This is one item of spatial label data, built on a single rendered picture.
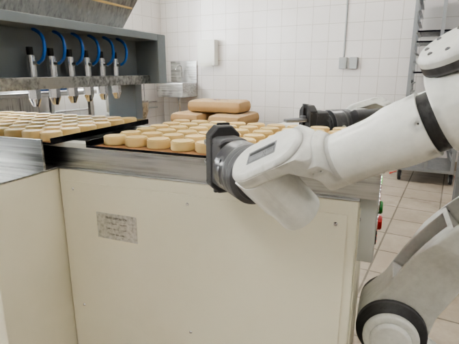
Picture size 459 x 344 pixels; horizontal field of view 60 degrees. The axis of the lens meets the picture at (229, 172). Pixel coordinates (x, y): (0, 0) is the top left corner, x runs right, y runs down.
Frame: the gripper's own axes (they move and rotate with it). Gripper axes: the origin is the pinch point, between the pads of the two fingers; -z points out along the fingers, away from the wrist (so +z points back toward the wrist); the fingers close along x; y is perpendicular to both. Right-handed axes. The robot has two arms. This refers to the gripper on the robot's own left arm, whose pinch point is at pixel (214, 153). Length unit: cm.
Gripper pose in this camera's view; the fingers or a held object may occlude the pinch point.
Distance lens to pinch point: 74.8
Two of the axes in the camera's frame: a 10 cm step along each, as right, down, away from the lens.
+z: 3.9, 2.3, -8.9
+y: -9.2, 1.0, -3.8
